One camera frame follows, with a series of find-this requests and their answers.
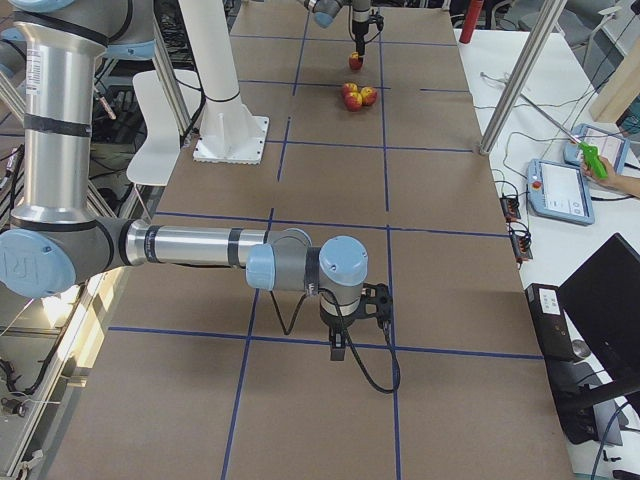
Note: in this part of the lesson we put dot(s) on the black monitor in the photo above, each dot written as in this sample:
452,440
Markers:
601,299

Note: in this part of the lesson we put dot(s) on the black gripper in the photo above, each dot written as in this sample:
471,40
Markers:
358,26
336,322

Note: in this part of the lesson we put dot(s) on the far blue teach pendant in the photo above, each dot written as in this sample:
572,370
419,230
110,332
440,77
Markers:
613,146

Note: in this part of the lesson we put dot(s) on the rear red yellow apple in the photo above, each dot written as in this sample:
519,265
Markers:
369,95

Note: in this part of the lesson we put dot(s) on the black power strip left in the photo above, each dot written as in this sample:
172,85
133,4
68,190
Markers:
510,208

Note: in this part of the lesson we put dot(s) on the grey aluminium frame post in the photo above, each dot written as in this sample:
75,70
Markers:
538,36

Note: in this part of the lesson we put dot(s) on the wooden board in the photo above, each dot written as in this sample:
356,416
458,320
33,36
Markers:
621,90

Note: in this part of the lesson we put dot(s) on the red cylinder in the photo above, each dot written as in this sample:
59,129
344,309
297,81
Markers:
472,15

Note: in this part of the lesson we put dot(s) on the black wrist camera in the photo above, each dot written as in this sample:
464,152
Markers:
378,20
377,302

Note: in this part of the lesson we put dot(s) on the front left red apple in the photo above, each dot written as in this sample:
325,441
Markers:
349,88

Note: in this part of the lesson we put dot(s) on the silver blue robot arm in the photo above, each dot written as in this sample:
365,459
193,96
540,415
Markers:
360,17
55,241

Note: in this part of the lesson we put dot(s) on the black power strip right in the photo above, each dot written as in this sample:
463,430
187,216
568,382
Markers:
521,245

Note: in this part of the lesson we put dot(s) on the white chair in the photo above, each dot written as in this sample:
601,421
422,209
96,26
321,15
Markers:
154,162

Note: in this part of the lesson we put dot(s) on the front right red apple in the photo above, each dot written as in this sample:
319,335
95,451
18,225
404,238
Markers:
353,101

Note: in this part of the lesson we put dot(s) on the near blue teach pendant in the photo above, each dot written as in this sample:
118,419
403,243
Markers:
559,191

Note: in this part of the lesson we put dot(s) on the black power strip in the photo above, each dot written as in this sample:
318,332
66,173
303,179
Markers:
521,245
510,208

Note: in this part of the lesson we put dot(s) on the black computer box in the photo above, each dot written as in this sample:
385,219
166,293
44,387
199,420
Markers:
583,403

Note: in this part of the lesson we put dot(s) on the green grabber tool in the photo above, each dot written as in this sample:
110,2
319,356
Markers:
590,152

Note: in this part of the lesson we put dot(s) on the person hand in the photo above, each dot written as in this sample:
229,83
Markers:
625,184

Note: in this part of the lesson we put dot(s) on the lone red yellow apple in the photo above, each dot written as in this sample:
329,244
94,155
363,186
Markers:
355,61

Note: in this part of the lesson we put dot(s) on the blue teach pendant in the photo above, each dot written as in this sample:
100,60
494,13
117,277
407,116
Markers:
559,191
613,146

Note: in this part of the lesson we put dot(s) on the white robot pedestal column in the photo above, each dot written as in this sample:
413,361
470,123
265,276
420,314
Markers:
229,133

